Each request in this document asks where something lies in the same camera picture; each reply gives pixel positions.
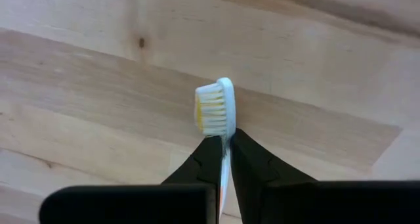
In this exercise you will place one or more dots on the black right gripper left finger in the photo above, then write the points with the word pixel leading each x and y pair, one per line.
pixel 131 206

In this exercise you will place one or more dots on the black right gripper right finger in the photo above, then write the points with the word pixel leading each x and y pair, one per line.
pixel 311 204

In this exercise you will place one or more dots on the slim orange white toothbrush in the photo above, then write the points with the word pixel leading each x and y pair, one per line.
pixel 213 112

